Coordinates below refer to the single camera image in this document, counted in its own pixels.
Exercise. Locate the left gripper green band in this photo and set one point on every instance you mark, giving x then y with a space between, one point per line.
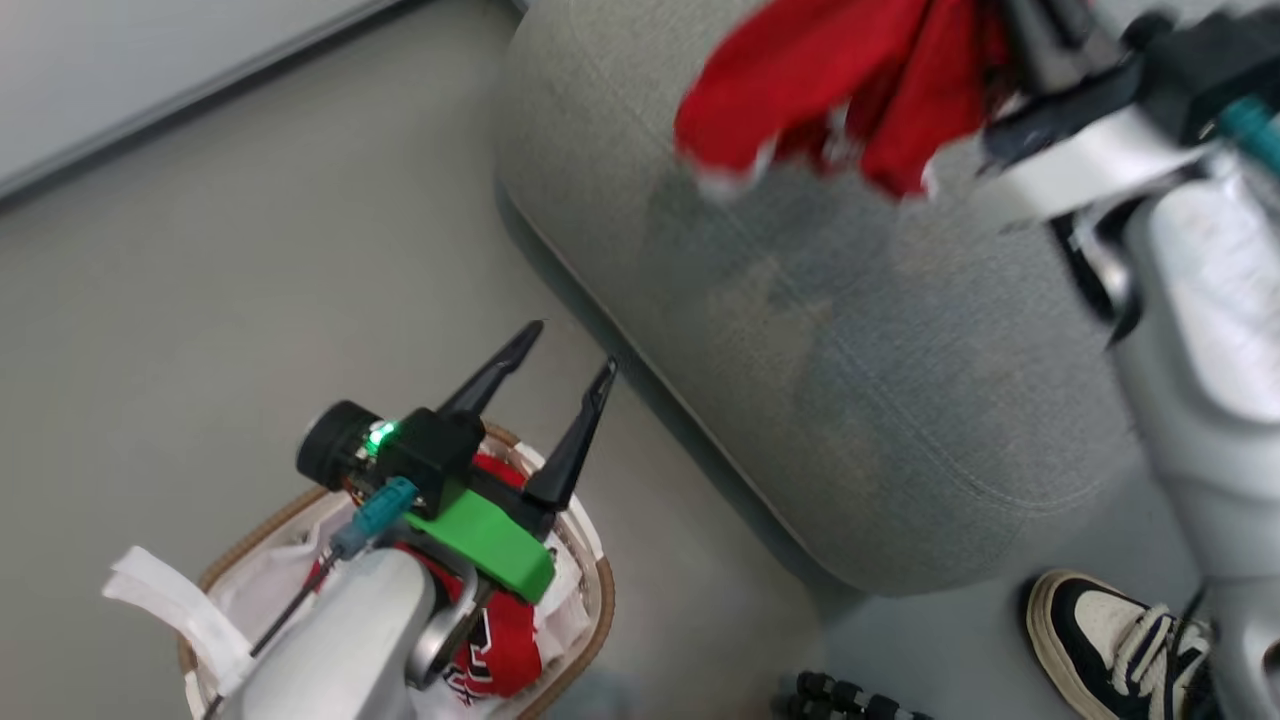
480 540

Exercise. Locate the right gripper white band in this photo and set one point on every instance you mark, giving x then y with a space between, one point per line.
1090 150

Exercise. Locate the plain red garment white trim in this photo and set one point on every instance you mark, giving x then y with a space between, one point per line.
800 80

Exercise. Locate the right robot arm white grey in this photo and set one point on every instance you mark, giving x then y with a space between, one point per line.
1210 330

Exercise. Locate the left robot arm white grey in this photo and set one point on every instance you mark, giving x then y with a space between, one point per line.
345 640

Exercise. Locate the woven brown laundry basket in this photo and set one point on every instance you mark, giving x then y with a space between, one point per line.
590 610

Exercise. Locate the red garment with black print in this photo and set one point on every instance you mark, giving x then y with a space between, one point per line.
505 640

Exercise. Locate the grey fabric sofa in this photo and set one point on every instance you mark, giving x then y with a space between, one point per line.
850 330

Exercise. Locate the black flexible tripod leg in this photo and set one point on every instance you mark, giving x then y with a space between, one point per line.
850 697

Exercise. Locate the black and white sneaker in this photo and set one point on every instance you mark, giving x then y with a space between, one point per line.
1110 640

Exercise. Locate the black wrist camera cylinder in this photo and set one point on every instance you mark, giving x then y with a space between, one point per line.
335 445

